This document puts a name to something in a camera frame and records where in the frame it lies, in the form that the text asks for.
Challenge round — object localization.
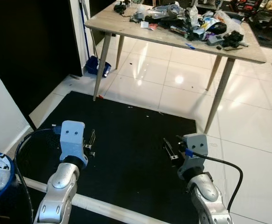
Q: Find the blue round bin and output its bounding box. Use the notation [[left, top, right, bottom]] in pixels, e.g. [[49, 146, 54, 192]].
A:
[[0, 152, 16, 208]]

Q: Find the black floor mat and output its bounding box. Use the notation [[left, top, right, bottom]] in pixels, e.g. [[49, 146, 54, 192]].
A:
[[14, 91, 198, 220]]

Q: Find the blue dustpan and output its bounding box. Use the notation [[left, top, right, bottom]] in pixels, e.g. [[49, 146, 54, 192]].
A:
[[85, 55, 112, 78]]

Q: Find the light wooden table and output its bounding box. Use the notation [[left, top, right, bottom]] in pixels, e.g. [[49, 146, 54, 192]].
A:
[[85, 0, 267, 134]]

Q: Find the white plastic bag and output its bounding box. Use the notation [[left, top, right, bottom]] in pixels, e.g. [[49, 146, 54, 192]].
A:
[[213, 11, 243, 34]]

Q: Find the crumpled clear plastic bag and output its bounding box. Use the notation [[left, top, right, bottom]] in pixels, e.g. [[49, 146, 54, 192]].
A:
[[148, 4, 184, 20]]

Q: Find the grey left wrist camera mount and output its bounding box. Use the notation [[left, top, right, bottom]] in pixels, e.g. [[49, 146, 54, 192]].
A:
[[60, 120, 86, 161]]

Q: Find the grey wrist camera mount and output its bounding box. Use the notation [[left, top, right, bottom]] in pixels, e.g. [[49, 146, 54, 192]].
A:
[[60, 120, 86, 161], [181, 133, 209, 169]]

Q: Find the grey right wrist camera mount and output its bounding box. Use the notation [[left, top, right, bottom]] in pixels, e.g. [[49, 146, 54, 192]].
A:
[[181, 133, 209, 169]]

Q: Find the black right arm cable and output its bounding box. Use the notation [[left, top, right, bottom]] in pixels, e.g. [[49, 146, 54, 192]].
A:
[[186, 148, 244, 214]]

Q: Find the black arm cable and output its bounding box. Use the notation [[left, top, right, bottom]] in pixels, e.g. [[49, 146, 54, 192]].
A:
[[186, 148, 244, 214], [14, 124, 62, 224]]

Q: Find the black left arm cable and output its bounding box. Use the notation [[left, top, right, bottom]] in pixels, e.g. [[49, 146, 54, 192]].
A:
[[14, 124, 62, 224]]

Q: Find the blue mop handle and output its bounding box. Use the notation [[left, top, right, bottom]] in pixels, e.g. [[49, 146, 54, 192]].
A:
[[79, 0, 91, 59]]

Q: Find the black plastic bracket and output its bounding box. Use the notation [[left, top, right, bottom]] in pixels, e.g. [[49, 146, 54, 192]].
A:
[[222, 30, 245, 50]]

